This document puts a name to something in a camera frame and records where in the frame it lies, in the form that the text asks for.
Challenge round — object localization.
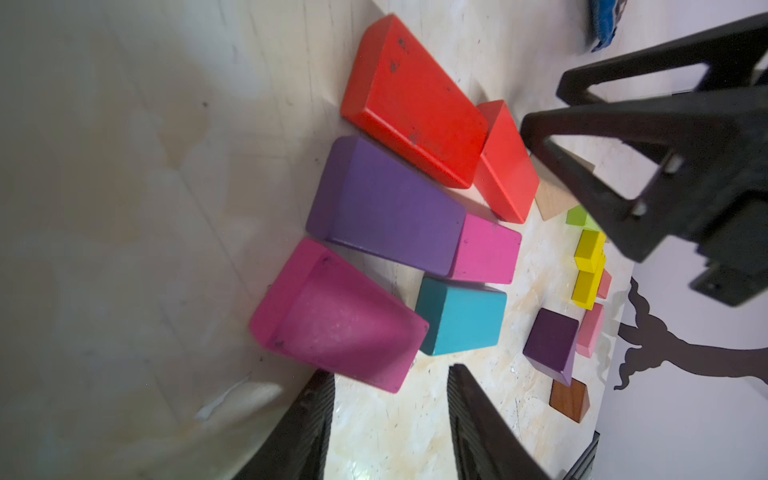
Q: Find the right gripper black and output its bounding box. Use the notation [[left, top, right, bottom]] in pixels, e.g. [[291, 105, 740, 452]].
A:
[[520, 86, 767, 307]]

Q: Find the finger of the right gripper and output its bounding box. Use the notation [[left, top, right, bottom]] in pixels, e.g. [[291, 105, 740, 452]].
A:
[[557, 13, 767, 106]]

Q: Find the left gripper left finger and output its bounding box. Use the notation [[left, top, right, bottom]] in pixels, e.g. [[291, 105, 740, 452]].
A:
[[235, 370, 335, 479]]

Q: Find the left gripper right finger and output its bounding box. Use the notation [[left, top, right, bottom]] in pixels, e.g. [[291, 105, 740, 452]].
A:
[[447, 364, 548, 479]]

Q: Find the purple triangular wooden block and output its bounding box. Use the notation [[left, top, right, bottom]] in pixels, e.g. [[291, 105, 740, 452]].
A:
[[523, 308, 580, 387]]

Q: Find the teal rectangular block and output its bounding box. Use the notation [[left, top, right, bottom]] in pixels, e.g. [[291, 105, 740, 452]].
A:
[[415, 276, 507, 356]]

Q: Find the magenta rectangular block front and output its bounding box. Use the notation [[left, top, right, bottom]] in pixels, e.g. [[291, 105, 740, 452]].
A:
[[249, 238, 429, 393]]

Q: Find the magenta rectangular block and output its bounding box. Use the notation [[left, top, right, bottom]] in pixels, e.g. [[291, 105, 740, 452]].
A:
[[447, 214, 522, 285], [249, 238, 429, 393]]

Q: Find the beige triangular wooden block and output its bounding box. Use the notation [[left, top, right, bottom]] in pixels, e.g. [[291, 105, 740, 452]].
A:
[[531, 155, 579, 221]]

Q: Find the bright red rectangular block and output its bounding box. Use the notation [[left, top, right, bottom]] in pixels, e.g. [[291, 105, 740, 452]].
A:
[[474, 100, 540, 224]]

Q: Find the purple rectangular block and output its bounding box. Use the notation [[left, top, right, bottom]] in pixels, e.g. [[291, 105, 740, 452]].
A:
[[306, 136, 466, 276]]

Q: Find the dark red rectangular block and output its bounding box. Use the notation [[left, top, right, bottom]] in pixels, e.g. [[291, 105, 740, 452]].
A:
[[341, 14, 488, 189]]

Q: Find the blue candy packet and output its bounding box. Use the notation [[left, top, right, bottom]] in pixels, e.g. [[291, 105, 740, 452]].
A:
[[589, 0, 627, 52]]

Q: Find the dark brown triangular block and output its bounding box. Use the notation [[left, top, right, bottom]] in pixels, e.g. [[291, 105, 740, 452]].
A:
[[549, 379, 590, 423]]

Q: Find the lime green block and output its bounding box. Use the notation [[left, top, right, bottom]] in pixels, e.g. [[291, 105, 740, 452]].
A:
[[566, 205, 601, 231]]

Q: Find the light pink block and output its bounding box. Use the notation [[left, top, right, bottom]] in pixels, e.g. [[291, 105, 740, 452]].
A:
[[576, 303, 605, 358]]

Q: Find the yellow block upper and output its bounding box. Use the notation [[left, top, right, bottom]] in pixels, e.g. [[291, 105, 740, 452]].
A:
[[574, 229, 606, 273]]

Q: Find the yellow block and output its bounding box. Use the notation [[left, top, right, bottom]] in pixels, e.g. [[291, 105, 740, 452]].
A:
[[571, 254, 606, 310], [574, 229, 606, 273]]

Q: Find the red block right group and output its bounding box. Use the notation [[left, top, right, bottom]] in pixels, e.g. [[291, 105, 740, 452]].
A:
[[597, 269, 612, 299]]

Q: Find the yellow block lower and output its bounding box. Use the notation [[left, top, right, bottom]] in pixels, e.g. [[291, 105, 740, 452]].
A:
[[571, 254, 606, 310]]

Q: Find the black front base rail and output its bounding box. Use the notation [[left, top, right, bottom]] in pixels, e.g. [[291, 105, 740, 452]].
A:
[[558, 431, 600, 480]]

